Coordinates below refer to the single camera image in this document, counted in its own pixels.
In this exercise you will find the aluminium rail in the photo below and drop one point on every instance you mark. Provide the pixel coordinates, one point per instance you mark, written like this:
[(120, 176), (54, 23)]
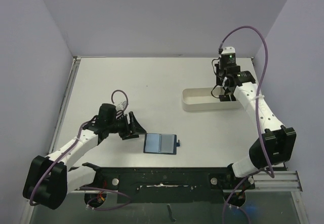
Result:
[(65, 101), (283, 181)]

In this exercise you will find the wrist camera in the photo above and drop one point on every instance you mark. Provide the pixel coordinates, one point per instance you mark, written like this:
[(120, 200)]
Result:
[(122, 106), (227, 51)]

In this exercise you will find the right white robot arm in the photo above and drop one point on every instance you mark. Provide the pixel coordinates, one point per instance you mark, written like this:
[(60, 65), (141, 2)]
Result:
[(275, 141)]

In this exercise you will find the blue card holder wallet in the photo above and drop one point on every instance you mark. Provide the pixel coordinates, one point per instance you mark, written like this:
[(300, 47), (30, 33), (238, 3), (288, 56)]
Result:
[(156, 143)]

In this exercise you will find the aluminium rail right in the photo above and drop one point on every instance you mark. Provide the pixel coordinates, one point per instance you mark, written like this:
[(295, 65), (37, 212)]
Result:
[(283, 181)]

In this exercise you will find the black card in tray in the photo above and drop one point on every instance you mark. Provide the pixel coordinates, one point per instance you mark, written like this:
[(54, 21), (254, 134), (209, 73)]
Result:
[(224, 98)]

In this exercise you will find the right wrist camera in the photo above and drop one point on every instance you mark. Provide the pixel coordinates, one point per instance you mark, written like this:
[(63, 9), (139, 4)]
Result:
[(227, 51)]

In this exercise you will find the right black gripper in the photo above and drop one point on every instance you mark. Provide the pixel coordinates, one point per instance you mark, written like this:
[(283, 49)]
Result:
[(227, 88)]

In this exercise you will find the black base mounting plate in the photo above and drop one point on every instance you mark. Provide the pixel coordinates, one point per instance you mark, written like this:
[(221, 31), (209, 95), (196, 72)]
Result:
[(169, 185)]

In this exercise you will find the white oblong tray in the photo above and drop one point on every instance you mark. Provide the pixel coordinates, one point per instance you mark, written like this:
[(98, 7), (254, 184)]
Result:
[(200, 99)]

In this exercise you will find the aluminium rail left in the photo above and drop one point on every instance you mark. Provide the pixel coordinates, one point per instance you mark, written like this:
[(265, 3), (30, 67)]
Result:
[(65, 101)]

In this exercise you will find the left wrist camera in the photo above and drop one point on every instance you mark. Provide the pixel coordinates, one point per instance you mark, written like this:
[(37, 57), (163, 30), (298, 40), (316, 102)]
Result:
[(122, 106)]

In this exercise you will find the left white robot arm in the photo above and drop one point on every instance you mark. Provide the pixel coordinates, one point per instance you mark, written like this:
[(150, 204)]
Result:
[(50, 178)]

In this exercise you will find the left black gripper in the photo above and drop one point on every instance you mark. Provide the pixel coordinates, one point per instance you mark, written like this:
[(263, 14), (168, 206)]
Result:
[(135, 128)]

